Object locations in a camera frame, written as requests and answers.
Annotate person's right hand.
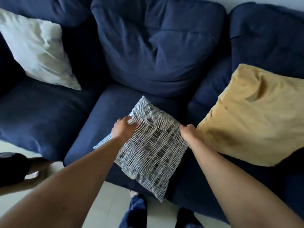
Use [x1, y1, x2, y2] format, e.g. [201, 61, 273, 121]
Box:
[180, 124, 203, 149]

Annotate person's left hand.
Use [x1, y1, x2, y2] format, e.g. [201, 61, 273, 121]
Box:
[111, 116, 139, 143]

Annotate blue white patterned throw pillow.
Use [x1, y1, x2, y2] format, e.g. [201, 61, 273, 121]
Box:
[93, 95, 188, 203]

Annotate person's left forearm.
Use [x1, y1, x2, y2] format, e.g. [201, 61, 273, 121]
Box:
[0, 136, 127, 228]

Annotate person's right forearm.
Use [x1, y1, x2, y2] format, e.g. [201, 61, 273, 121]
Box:
[188, 139, 304, 228]

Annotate dark blue sofa seat cushion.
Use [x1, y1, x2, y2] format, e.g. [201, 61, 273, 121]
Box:
[166, 56, 304, 224]
[0, 77, 106, 162]
[63, 83, 190, 200]

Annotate dark blue fabric sofa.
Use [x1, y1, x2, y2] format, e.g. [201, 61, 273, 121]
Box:
[0, 0, 304, 224]

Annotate mustard yellow throw pillow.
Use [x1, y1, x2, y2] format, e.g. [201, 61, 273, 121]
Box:
[196, 63, 304, 167]

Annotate dark blue sofa back cushion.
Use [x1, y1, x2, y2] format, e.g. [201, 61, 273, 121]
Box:
[0, 0, 110, 93]
[228, 2, 304, 80]
[90, 0, 226, 98]

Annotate person's left leg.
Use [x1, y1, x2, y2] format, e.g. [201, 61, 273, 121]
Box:
[118, 190, 148, 228]

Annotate person's leg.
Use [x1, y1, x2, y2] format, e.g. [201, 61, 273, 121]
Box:
[118, 190, 148, 228]
[175, 207, 204, 228]
[0, 157, 51, 197]

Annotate person's right leg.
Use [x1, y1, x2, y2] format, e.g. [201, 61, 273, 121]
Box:
[175, 207, 204, 228]

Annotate black shorts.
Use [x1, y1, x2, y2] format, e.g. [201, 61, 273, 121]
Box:
[0, 152, 32, 188]

